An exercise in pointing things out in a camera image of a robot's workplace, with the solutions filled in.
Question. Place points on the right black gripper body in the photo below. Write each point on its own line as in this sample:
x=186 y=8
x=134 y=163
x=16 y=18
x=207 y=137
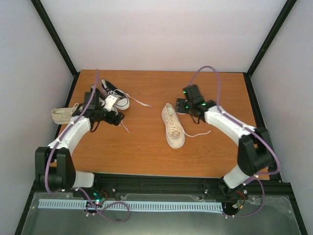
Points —
x=185 y=109

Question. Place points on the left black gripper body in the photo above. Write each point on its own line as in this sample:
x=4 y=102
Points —
x=111 y=120

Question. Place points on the beige lace platform sneaker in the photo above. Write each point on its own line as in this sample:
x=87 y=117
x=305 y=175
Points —
x=174 y=131

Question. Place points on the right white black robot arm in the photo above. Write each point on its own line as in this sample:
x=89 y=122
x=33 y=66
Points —
x=255 y=151

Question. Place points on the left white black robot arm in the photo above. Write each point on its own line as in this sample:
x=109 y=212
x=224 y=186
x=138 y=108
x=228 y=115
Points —
x=54 y=167

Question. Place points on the black white sneaker right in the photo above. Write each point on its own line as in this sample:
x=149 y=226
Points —
x=124 y=98

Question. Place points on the beige canvas sneaker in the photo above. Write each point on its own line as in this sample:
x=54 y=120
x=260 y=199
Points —
x=62 y=116

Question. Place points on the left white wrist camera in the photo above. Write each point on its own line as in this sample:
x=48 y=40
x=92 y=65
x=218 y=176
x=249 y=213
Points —
x=110 y=102

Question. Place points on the light blue cable duct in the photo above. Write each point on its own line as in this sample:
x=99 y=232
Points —
x=133 y=206

